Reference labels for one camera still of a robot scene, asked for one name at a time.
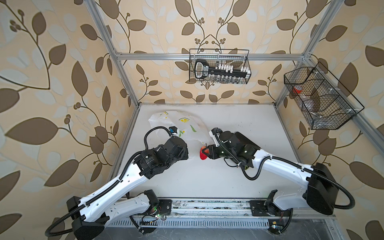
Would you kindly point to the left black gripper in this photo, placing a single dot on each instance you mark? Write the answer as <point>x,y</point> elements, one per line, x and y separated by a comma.
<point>185,152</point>

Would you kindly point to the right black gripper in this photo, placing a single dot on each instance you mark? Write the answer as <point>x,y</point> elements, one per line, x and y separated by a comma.
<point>212,154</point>

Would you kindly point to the red fake apple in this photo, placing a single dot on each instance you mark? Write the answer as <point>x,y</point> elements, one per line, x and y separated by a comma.
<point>204,153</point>

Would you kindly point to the white plastic bag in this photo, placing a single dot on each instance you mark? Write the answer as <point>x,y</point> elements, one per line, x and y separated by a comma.
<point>189,127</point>

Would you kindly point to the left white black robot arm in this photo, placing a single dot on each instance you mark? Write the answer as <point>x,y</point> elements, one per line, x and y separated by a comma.
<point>140,167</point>

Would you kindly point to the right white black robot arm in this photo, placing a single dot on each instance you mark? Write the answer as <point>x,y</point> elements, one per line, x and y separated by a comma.
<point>317,190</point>

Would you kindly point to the black square plate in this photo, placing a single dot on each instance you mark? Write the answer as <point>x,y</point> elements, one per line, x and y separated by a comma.
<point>245,150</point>

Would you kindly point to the black socket tool set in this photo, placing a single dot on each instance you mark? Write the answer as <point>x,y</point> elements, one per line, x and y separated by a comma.
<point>203,70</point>

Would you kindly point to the red capped clear bottle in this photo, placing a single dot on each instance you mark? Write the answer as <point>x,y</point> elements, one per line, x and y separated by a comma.
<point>297,91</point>

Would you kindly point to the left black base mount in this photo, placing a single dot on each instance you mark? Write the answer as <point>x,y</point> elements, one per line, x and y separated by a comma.
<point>162,208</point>

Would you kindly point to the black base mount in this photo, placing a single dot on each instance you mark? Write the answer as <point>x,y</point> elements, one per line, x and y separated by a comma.
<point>162,208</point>
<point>263,208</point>

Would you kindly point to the aluminium rail frame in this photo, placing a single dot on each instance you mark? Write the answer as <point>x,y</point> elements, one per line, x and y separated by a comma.
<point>181,208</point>

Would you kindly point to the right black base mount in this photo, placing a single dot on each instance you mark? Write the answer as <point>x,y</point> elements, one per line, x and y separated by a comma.
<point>263,208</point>

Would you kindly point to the back black wire basket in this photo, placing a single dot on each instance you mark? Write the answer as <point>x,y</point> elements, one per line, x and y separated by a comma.
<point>235,57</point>

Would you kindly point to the black wire basket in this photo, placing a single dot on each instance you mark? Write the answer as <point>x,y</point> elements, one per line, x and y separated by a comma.
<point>235,57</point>
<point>330,102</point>

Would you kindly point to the right black wire basket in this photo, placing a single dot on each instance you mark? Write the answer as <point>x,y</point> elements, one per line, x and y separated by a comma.
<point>330,102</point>

